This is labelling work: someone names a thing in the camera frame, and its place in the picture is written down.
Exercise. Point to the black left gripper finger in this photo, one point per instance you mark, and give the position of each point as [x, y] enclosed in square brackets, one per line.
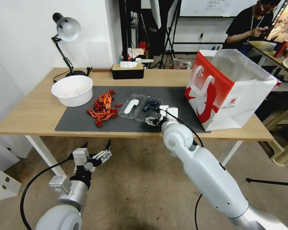
[84, 145]
[104, 155]

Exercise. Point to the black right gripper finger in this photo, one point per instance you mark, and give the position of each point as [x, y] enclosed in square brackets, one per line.
[151, 123]
[150, 118]

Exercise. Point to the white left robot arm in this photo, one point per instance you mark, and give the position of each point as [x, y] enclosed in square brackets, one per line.
[62, 215]

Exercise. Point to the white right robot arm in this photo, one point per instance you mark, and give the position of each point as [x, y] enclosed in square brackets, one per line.
[206, 172]

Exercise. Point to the clear plastic takeout container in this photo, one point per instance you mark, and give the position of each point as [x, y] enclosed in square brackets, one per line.
[132, 106]

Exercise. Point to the black tissue box wooden lid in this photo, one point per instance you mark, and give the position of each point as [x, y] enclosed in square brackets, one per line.
[127, 72]

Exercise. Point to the red white takeout bag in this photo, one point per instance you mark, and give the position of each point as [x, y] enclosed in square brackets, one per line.
[211, 95]

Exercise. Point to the blueberries cluster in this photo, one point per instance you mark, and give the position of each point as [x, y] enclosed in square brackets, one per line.
[151, 104]

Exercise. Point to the dark grey table mat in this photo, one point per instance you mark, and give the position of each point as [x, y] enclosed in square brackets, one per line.
[86, 122]

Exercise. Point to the small red shell piece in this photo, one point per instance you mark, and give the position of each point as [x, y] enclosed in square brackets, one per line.
[118, 104]

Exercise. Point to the red crayfish shells pile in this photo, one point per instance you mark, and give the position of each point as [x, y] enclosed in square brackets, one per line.
[104, 109]

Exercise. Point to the white round bowl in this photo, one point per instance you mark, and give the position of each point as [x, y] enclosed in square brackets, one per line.
[72, 92]

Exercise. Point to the white tissue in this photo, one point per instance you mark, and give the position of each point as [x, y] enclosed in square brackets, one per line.
[127, 64]

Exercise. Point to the wooden table white legs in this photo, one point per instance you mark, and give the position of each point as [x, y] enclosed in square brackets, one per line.
[31, 112]

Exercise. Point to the red box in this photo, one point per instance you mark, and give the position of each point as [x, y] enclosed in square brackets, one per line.
[141, 45]

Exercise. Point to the white cabinet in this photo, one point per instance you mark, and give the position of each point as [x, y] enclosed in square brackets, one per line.
[2, 167]

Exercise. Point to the black tripod stand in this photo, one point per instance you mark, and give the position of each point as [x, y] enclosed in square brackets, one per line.
[169, 36]

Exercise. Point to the black metal rack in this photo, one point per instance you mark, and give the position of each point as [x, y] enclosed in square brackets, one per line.
[127, 28]

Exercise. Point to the white softbox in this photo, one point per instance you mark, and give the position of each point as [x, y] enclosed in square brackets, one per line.
[156, 12]

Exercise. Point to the black desk lamp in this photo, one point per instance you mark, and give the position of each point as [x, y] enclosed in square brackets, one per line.
[67, 26]

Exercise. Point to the whiteboard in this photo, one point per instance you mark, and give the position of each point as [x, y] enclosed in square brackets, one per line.
[206, 7]

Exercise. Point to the beige plastic stool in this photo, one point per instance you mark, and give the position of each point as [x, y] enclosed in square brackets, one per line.
[283, 136]

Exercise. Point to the black stand leg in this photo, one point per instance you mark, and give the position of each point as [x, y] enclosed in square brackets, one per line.
[271, 182]

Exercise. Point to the person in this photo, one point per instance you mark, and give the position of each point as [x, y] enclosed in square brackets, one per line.
[244, 26]

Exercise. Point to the yellow-topped side table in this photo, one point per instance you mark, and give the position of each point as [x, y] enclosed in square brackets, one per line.
[266, 49]

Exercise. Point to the person's hand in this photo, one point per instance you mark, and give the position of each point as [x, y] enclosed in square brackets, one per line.
[258, 31]

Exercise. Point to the red drink can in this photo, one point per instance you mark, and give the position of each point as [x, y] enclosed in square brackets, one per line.
[280, 49]

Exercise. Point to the bright monitor screen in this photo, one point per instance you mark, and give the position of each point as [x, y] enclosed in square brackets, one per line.
[283, 21]

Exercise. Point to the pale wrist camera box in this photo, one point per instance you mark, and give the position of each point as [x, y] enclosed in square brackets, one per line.
[80, 155]
[172, 112]

